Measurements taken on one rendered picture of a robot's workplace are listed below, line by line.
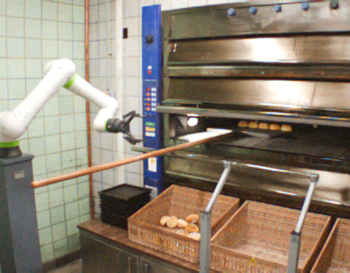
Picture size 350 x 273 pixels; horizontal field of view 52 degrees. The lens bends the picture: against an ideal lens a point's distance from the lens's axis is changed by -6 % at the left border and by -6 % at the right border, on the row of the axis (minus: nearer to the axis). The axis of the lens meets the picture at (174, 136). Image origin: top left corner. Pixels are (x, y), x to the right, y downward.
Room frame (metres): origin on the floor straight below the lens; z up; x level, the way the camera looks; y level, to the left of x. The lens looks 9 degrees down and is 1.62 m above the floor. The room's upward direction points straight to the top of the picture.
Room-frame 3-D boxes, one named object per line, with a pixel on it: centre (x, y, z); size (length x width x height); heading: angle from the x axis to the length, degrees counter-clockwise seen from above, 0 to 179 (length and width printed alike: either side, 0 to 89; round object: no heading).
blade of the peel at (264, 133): (3.04, -0.59, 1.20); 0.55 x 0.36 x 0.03; 53
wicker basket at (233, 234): (1.92, -0.54, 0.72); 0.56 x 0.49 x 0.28; 53
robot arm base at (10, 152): (2.01, 0.98, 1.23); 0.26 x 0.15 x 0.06; 57
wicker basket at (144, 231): (2.28, -0.06, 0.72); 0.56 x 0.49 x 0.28; 52
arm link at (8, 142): (1.96, 0.92, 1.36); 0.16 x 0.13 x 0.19; 37
